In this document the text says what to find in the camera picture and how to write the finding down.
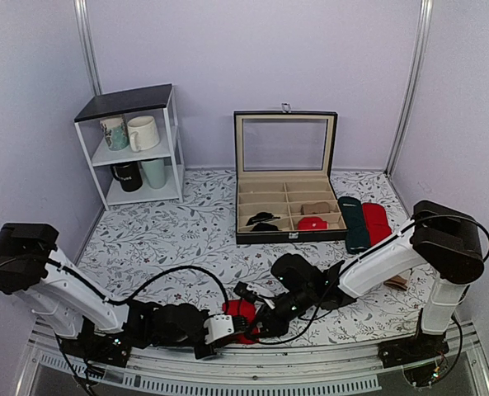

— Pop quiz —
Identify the red and beige sock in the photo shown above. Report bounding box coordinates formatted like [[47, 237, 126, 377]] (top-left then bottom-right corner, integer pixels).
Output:
[[222, 299, 259, 345]]

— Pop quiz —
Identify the red sock with white band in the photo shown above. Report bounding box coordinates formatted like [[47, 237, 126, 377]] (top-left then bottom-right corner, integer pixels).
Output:
[[362, 203, 392, 246]]

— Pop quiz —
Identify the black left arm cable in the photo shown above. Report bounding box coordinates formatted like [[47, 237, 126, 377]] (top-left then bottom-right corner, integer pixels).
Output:
[[0, 251, 230, 318]]

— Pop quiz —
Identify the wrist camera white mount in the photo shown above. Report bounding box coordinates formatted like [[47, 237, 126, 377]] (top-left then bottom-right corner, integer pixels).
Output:
[[203, 314, 235, 345], [247, 284, 275, 309]]

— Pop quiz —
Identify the left metal corner post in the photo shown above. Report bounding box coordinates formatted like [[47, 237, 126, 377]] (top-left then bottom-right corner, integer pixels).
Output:
[[73, 0, 102, 96]]

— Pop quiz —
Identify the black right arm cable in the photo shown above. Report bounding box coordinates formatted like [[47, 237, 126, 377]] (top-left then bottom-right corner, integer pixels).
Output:
[[256, 213, 489, 346]]

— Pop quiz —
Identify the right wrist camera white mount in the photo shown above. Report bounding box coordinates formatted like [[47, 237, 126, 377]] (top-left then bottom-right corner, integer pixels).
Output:
[[247, 284, 275, 309]]

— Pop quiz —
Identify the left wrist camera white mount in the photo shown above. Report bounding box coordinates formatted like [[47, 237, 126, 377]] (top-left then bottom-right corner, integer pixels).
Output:
[[203, 314, 235, 345]]

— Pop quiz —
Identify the light green tumbler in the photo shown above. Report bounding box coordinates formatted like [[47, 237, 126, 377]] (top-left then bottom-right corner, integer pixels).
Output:
[[141, 158, 166, 190]]

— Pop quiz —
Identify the white shelf with black top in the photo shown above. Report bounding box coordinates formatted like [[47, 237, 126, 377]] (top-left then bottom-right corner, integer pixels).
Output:
[[74, 83, 185, 210]]

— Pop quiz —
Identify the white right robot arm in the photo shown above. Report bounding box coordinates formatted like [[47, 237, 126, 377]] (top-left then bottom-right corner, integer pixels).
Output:
[[243, 200, 489, 368]]

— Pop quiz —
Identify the metal corner post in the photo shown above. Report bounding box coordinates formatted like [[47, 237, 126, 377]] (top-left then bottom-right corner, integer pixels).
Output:
[[385, 0, 434, 178], [73, 0, 102, 96]]

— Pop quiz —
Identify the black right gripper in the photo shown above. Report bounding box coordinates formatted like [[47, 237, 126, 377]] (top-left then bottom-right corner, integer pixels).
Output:
[[247, 289, 315, 341]]

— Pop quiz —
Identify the cream and brown sock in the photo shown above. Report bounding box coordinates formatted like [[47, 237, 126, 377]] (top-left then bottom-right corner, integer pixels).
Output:
[[383, 269, 412, 291]]

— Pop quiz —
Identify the black mug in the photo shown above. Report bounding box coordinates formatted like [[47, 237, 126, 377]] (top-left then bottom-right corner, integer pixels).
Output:
[[110, 162, 143, 192]]

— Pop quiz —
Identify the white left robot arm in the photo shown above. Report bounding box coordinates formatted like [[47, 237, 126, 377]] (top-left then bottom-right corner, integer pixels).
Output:
[[0, 223, 248, 367]]

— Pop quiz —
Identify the rolled brown sock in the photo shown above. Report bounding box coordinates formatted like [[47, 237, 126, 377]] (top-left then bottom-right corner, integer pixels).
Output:
[[301, 201, 339, 215]]

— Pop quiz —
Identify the dark green sock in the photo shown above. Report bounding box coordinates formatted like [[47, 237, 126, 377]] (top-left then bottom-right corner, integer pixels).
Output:
[[338, 196, 371, 254]]

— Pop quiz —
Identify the rolled black sock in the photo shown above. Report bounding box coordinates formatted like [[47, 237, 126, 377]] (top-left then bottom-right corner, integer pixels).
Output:
[[246, 212, 280, 232]]

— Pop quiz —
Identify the aluminium front frame rail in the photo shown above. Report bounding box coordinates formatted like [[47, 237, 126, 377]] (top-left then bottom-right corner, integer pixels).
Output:
[[16, 321, 489, 396]]

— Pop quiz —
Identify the teal patterned mug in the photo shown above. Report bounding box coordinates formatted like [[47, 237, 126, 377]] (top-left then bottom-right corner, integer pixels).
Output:
[[100, 115, 129, 151]]

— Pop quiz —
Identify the black compartment storage box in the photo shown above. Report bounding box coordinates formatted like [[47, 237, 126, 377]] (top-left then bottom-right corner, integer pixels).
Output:
[[233, 105, 347, 245]]

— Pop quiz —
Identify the rolled red sock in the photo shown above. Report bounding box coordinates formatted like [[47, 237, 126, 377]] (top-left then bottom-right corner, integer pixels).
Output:
[[298, 216, 328, 231]]

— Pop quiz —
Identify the white mug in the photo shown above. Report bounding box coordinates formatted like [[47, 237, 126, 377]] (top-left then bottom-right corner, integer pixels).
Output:
[[127, 115, 160, 153]]

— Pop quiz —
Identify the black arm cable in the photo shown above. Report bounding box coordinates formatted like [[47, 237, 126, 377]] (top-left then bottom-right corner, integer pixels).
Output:
[[0, 251, 230, 318], [256, 213, 489, 346]]

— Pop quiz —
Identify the right metal corner post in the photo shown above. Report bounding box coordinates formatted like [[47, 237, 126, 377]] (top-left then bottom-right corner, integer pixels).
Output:
[[385, 0, 434, 178]]

